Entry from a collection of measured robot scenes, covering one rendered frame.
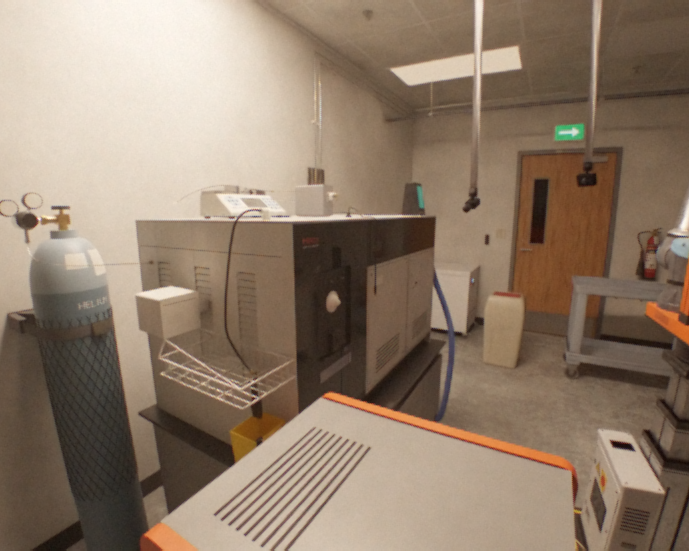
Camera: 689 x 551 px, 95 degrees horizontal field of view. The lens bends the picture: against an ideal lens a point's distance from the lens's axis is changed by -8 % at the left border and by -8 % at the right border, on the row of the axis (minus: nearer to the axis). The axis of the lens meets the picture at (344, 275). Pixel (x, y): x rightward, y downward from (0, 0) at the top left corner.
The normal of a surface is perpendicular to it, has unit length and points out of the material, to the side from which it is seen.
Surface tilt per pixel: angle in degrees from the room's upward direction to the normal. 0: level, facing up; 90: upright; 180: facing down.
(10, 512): 90
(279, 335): 90
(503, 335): 93
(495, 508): 0
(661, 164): 90
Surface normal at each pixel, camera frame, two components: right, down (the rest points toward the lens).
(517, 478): 0.00, -0.98
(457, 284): -0.50, 0.16
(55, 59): 0.86, 0.09
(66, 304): 0.48, 0.16
